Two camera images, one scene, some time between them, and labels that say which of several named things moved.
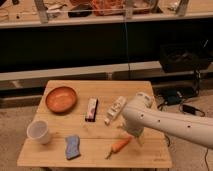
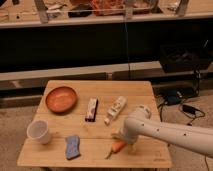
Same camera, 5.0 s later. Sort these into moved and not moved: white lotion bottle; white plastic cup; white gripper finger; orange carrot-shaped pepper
Moved: white gripper finger
Not moved: white lotion bottle; orange carrot-shaped pepper; white plastic cup
